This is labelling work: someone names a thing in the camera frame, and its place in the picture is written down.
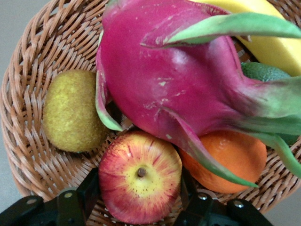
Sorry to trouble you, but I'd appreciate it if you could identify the orange fruit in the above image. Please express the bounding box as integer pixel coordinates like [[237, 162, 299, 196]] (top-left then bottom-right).
[[178, 130, 268, 194]]

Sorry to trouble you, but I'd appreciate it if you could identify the magenta dragon fruit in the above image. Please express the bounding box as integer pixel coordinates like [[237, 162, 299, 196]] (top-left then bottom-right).
[[95, 0, 301, 188]]

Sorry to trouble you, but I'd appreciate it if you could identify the brown wicker basket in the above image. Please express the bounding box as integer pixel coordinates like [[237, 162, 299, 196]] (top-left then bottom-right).
[[0, 0, 301, 226]]

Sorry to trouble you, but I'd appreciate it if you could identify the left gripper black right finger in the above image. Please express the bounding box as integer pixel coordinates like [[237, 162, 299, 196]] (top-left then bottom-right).
[[173, 168, 275, 226]]

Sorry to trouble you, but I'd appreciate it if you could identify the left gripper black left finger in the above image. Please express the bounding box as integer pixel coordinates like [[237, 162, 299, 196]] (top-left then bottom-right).
[[0, 168, 99, 226]]

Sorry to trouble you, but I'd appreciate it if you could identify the yellow banana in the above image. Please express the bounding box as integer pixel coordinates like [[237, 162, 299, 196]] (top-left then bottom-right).
[[195, 0, 301, 77]]

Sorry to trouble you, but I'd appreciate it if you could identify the dark green avocado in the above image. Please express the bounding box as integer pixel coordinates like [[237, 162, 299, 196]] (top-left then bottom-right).
[[241, 61, 292, 82]]

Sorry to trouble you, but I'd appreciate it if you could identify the brown fuzzy kiwi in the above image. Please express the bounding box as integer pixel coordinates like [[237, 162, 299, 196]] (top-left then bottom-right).
[[42, 69, 110, 153]]

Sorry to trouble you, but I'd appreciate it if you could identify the red yellow apple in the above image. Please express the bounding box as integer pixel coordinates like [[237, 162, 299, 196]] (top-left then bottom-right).
[[98, 130, 183, 225]]

